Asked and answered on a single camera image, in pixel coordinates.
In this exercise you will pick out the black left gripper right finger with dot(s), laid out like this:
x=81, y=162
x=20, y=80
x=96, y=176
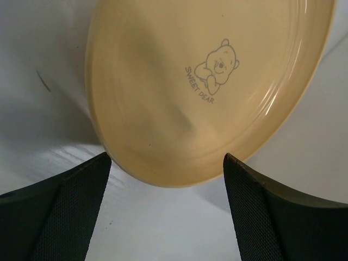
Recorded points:
x=275, y=222

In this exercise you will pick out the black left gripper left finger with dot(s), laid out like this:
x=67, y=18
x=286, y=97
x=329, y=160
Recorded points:
x=54, y=219

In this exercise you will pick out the yellow bear plate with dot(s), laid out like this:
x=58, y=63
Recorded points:
x=173, y=86

